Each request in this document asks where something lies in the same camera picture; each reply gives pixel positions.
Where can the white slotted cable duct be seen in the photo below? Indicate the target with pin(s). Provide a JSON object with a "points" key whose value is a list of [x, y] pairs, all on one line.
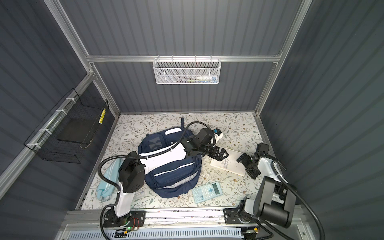
{"points": [[179, 234]]}

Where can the navy blue student backpack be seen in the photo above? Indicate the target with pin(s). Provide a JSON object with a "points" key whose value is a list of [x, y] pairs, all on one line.
{"points": [[174, 173]]}

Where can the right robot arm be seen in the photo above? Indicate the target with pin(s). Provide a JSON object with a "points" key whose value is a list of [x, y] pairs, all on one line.
{"points": [[274, 202]]}

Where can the yellow tag on basket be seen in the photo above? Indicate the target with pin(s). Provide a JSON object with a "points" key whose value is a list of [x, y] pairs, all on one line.
{"points": [[102, 116]]}

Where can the white Robinson Crusoe book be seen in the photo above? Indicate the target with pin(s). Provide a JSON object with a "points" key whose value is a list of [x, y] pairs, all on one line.
{"points": [[230, 163]]}

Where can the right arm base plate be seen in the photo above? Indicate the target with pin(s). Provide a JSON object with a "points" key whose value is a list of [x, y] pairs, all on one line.
{"points": [[235, 216]]}

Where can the black pad in basket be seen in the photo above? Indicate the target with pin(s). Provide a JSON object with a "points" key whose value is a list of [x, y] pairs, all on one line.
{"points": [[79, 131]]}

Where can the white mesh wall basket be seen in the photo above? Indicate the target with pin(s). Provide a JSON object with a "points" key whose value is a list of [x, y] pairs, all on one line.
{"points": [[173, 71]]}

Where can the black wire side basket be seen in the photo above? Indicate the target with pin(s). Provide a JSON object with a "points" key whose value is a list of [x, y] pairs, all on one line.
{"points": [[43, 142]]}

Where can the white marker in basket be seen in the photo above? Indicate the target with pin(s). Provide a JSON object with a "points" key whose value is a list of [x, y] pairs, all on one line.
{"points": [[207, 79]]}

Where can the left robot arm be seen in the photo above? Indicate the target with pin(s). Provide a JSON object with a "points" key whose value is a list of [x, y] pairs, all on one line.
{"points": [[132, 174]]}

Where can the light blue pouch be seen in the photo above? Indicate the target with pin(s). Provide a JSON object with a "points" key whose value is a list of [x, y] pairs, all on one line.
{"points": [[105, 190]]}

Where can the aluminium mounting rail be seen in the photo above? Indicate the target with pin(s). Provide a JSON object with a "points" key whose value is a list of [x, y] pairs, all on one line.
{"points": [[163, 217]]}

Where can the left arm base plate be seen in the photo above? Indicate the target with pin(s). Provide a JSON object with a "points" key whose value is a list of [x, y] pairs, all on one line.
{"points": [[132, 219]]}

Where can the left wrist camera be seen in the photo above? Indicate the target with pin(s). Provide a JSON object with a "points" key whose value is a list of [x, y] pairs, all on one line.
{"points": [[218, 135]]}

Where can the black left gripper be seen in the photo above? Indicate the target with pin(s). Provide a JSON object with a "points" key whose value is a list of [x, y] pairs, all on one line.
{"points": [[220, 156]]}

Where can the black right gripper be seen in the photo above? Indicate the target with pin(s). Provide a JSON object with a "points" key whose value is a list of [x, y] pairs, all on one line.
{"points": [[254, 173]]}

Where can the light green calculator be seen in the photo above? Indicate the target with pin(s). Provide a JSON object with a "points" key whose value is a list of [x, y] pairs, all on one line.
{"points": [[207, 192]]}

